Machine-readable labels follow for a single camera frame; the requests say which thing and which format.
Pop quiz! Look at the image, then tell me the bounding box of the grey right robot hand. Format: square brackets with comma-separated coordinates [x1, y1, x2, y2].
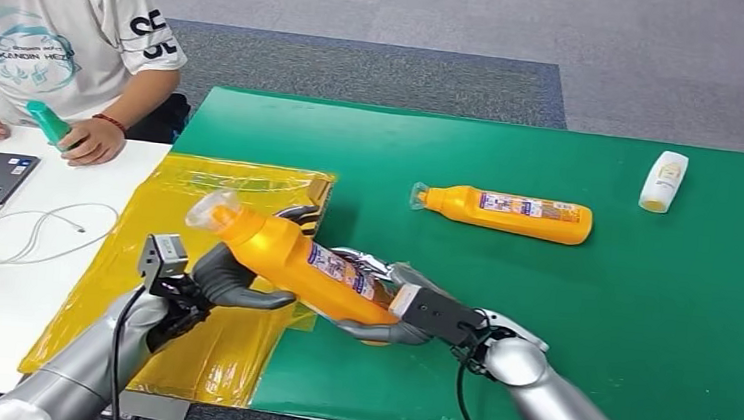
[324, 245, 461, 352]

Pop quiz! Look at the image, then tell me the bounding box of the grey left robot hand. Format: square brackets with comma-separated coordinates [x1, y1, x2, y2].
[188, 195, 322, 316]

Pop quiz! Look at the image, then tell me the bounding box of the person's left hand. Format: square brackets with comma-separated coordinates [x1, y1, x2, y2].
[56, 115, 128, 171]

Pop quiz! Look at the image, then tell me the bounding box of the teal plastic bottle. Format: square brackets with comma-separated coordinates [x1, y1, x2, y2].
[22, 99, 82, 150]

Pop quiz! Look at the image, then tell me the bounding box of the orange bottle with clear cap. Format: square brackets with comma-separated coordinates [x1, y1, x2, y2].
[407, 180, 596, 247]
[176, 187, 412, 350]

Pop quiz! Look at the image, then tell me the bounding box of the small white bottle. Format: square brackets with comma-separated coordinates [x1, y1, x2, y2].
[637, 148, 691, 216]

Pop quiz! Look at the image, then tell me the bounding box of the yellow plastic sheet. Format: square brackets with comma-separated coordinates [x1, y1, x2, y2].
[17, 142, 338, 416]

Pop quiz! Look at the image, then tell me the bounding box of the green table mat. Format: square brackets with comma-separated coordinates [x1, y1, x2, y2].
[150, 83, 744, 420]

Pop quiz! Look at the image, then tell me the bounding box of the person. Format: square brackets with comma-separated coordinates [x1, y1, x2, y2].
[0, 0, 200, 176]

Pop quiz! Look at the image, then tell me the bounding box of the grey metal plate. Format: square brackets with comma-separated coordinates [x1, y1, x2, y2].
[99, 386, 193, 420]

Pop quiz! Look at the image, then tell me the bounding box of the red bracelet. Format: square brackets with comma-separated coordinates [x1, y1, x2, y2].
[90, 112, 130, 136]

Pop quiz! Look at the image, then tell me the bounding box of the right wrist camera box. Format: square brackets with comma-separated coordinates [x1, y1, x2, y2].
[387, 281, 488, 350]

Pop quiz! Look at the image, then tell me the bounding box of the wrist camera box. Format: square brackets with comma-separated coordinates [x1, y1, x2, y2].
[136, 231, 191, 298]
[387, 281, 488, 350]

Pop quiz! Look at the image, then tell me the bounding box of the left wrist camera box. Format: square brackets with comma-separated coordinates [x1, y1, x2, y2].
[136, 231, 191, 298]

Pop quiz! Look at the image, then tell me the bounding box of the white cable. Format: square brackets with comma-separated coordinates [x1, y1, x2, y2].
[0, 195, 122, 275]

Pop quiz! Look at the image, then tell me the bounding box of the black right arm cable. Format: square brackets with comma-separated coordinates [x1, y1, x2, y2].
[451, 347, 501, 420]

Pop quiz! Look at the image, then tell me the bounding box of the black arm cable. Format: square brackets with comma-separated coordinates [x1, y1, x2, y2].
[105, 284, 148, 420]
[451, 347, 501, 420]

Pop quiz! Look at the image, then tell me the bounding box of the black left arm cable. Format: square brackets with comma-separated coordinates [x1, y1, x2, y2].
[105, 284, 148, 420]

